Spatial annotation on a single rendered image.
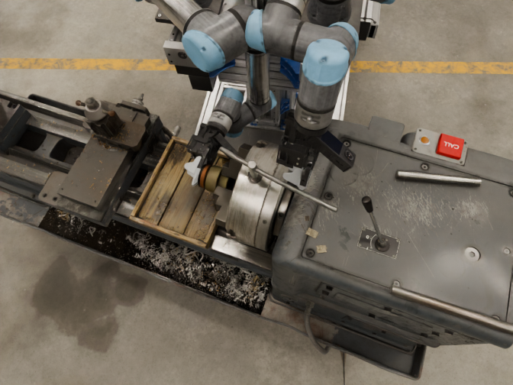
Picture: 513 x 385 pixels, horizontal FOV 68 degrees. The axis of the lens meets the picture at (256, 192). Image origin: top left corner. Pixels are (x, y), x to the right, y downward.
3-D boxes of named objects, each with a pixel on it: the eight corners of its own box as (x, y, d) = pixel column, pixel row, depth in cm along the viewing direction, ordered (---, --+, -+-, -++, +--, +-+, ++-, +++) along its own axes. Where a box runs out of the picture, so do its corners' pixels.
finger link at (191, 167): (179, 180, 119) (191, 156, 122) (196, 186, 118) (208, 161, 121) (176, 176, 116) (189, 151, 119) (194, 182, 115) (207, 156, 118)
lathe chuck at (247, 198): (290, 170, 134) (290, 130, 104) (259, 254, 126) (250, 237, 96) (266, 163, 136) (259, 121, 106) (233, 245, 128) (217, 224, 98)
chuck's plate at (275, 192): (299, 173, 134) (302, 133, 104) (269, 258, 126) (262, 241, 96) (290, 170, 134) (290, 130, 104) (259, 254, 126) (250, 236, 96)
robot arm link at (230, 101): (246, 104, 135) (244, 88, 127) (233, 129, 131) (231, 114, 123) (226, 98, 136) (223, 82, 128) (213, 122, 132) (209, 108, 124)
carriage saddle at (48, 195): (165, 124, 153) (161, 115, 148) (108, 228, 137) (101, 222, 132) (101, 104, 159) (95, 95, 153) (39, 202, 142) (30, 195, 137)
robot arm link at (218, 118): (233, 127, 130) (230, 114, 123) (227, 139, 128) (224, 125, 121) (213, 121, 131) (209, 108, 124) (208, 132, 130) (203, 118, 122)
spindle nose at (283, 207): (303, 185, 127) (306, 160, 107) (282, 244, 121) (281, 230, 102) (295, 182, 127) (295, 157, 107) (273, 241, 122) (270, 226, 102)
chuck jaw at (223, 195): (251, 195, 113) (235, 229, 107) (251, 204, 117) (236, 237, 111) (217, 184, 115) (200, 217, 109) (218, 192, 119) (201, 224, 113)
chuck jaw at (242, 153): (259, 179, 117) (267, 144, 111) (254, 186, 113) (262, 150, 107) (226, 169, 119) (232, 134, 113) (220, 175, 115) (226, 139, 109)
